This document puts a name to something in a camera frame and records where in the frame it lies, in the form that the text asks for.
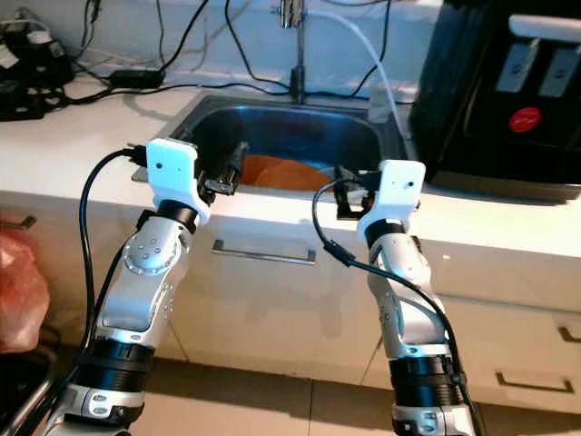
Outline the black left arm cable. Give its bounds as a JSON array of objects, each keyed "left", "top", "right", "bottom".
[{"left": 54, "top": 145, "right": 151, "bottom": 436}]

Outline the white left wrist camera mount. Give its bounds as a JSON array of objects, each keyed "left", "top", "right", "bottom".
[{"left": 145, "top": 138, "right": 202, "bottom": 226}]

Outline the stainless steel sink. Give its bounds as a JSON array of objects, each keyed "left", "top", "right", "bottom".
[{"left": 132, "top": 94, "right": 419, "bottom": 196}]

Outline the red round sticker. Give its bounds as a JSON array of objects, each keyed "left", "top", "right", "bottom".
[{"left": 508, "top": 106, "right": 542, "bottom": 134}]

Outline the orange plate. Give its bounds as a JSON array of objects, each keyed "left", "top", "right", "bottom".
[{"left": 272, "top": 162, "right": 339, "bottom": 193}]

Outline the orange plastic bag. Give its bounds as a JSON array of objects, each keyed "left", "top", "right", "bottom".
[{"left": 0, "top": 227, "right": 51, "bottom": 355}]

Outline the clear drinking glass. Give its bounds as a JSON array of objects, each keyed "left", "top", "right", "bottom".
[{"left": 368, "top": 82, "right": 399, "bottom": 124}]

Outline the black power adapter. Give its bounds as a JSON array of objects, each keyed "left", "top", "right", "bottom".
[{"left": 109, "top": 68, "right": 166, "bottom": 89}]

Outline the white hose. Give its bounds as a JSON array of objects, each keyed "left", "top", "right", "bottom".
[{"left": 309, "top": 9, "right": 409, "bottom": 137}]

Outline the chrome faucet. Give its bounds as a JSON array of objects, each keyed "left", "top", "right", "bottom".
[{"left": 277, "top": 0, "right": 314, "bottom": 104}]

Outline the white kitchen cabinet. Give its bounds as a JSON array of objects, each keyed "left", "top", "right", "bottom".
[{"left": 0, "top": 186, "right": 581, "bottom": 419}]

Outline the black chair frame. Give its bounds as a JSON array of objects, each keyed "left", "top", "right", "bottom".
[{"left": 0, "top": 350, "right": 60, "bottom": 436}]

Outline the tall black appliance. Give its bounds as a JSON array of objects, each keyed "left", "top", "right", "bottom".
[{"left": 409, "top": 0, "right": 581, "bottom": 201}]

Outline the black adapter white label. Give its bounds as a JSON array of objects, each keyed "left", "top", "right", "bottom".
[{"left": 0, "top": 27, "right": 69, "bottom": 87}]

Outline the black power strip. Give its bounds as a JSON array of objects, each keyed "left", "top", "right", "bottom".
[{"left": 0, "top": 82, "right": 69, "bottom": 122}]

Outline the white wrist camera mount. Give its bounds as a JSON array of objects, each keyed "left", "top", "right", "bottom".
[
  {"left": 145, "top": 138, "right": 202, "bottom": 226},
  {"left": 356, "top": 159, "right": 426, "bottom": 242}
]

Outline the white appliance handle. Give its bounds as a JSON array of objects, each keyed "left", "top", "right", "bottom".
[{"left": 508, "top": 14, "right": 581, "bottom": 45}]

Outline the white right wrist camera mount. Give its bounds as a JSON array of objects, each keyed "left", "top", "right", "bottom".
[{"left": 356, "top": 159, "right": 426, "bottom": 242}]

